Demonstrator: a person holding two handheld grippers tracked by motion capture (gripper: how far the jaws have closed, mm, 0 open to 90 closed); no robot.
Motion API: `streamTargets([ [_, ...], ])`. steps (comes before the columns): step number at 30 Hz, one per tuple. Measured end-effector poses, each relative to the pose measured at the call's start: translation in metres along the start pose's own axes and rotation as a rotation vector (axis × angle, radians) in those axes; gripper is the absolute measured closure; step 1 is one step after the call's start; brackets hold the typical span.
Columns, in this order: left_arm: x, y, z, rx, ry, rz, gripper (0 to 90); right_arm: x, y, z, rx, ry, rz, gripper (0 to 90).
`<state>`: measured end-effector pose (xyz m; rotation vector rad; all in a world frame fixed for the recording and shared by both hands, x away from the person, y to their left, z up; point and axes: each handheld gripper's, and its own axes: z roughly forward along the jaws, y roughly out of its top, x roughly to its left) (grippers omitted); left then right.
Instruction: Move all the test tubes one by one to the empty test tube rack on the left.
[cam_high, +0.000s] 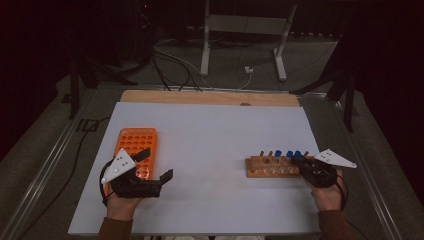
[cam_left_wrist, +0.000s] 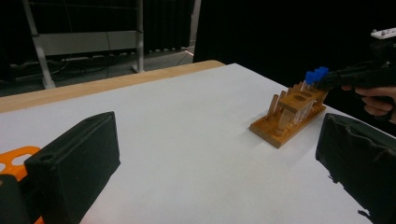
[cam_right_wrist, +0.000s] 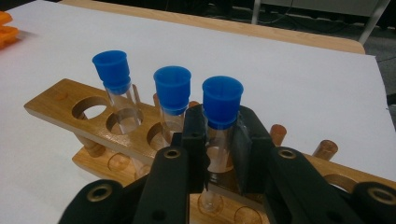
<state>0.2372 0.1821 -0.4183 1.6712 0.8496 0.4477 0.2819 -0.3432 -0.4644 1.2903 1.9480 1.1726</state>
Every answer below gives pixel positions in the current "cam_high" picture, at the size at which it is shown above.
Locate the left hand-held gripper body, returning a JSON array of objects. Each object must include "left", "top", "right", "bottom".
[{"left": 100, "top": 148, "right": 164, "bottom": 199}]

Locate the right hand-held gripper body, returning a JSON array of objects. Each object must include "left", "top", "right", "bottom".
[{"left": 301, "top": 148, "right": 358, "bottom": 189}]

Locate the orange plastic tube rack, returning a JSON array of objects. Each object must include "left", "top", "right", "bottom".
[{"left": 103, "top": 127, "right": 158, "bottom": 198}]

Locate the wooden test tube rack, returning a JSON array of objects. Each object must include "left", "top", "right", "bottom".
[{"left": 245, "top": 150, "right": 316, "bottom": 179}]

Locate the person's right hand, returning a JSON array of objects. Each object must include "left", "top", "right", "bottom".
[{"left": 304, "top": 169, "right": 344, "bottom": 212}]

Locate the person's left hand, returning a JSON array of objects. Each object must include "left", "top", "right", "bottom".
[{"left": 105, "top": 191, "right": 144, "bottom": 222}]

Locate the black stand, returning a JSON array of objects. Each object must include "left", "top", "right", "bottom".
[
  {"left": 68, "top": 56, "right": 138, "bottom": 120},
  {"left": 289, "top": 33, "right": 357, "bottom": 133}
]

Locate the grey metal stand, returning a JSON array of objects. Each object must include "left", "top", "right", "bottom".
[{"left": 199, "top": 0, "right": 298, "bottom": 82}]

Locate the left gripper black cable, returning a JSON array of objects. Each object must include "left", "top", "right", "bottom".
[{"left": 98, "top": 159, "right": 116, "bottom": 208}]

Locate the black floor cable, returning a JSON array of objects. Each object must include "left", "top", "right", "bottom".
[{"left": 18, "top": 116, "right": 111, "bottom": 240}]

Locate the black floor bracket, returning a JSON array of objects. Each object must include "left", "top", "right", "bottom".
[{"left": 75, "top": 118, "right": 100, "bottom": 133}]

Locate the aluminium table frame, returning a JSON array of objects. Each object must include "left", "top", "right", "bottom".
[{"left": 0, "top": 83, "right": 403, "bottom": 240}]

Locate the white cable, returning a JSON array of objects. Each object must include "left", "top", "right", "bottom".
[{"left": 153, "top": 44, "right": 253, "bottom": 90}]

